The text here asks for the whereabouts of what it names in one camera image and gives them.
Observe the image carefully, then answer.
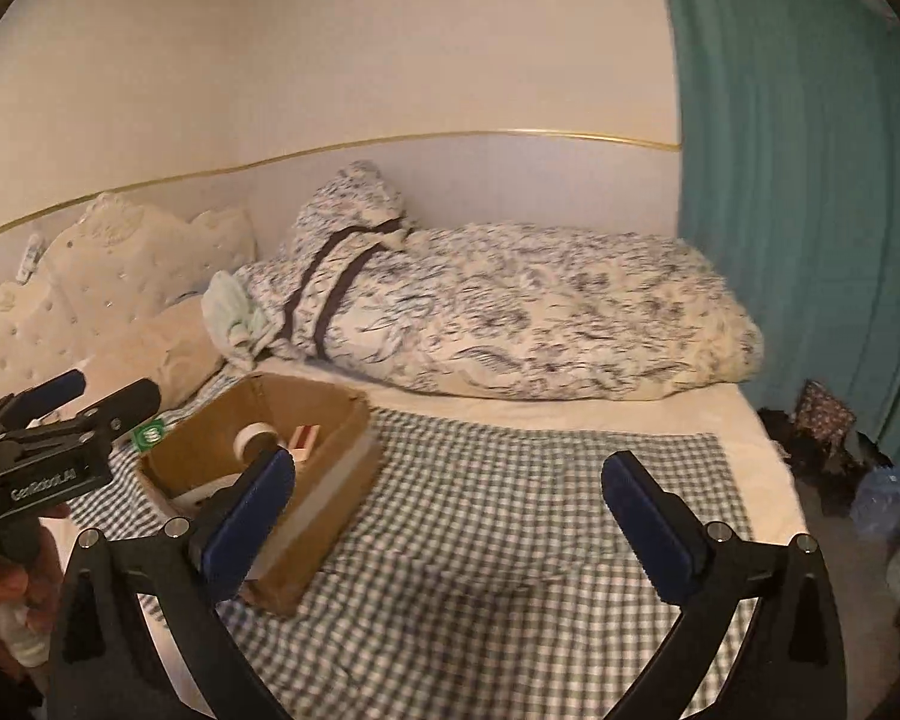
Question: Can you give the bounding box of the light green cloth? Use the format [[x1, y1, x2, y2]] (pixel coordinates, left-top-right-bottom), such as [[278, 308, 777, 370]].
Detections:
[[201, 270, 286, 372]]

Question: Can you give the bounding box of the red and cream carton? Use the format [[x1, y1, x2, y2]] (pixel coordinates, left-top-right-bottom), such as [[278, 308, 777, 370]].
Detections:
[[287, 424, 325, 464]]

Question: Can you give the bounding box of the brown cardboard box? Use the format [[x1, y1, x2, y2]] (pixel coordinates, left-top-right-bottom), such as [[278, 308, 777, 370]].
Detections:
[[135, 371, 385, 620]]

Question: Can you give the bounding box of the person's left hand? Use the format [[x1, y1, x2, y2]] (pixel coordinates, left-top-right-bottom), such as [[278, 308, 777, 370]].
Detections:
[[0, 508, 70, 637]]

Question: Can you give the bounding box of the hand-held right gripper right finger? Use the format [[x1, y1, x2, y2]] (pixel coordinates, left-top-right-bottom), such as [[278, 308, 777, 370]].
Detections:
[[601, 452, 848, 720]]

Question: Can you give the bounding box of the grey checked cloth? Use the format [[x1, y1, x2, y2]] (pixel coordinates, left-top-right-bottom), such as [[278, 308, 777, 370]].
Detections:
[[67, 371, 758, 720]]

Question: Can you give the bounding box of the beige pillow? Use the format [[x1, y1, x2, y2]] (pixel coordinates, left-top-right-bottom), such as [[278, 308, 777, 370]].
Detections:
[[82, 294, 230, 413]]

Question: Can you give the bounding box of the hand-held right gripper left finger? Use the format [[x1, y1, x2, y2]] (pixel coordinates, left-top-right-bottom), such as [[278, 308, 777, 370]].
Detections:
[[45, 446, 297, 720]]

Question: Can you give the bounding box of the cream tufted headboard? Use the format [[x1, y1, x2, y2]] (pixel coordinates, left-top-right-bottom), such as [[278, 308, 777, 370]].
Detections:
[[0, 191, 260, 421]]

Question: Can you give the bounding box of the small white device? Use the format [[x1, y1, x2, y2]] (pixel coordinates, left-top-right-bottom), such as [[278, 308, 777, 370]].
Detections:
[[17, 231, 44, 286]]

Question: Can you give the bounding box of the white tape roll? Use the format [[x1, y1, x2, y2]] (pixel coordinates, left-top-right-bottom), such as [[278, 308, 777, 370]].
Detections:
[[235, 422, 280, 461]]

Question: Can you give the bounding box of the patterned bag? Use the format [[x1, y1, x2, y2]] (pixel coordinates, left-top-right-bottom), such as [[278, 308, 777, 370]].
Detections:
[[793, 380, 857, 452]]

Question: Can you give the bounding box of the floral duvet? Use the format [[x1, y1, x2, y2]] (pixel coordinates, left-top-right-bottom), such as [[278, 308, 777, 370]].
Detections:
[[232, 160, 766, 402]]

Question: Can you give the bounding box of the green and white packet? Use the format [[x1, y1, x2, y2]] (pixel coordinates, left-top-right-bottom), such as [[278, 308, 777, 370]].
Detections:
[[130, 418, 169, 454]]

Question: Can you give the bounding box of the dark clothes pile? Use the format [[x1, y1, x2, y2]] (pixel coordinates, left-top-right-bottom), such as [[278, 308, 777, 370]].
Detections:
[[757, 406, 897, 518]]

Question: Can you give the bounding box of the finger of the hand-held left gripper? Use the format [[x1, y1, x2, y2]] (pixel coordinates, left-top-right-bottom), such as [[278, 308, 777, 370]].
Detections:
[[75, 379, 162, 440], [11, 369, 89, 425]]

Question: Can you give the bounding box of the teal curtain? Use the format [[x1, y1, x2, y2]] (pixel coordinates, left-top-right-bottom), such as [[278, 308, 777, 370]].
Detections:
[[652, 0, 900, 466]]

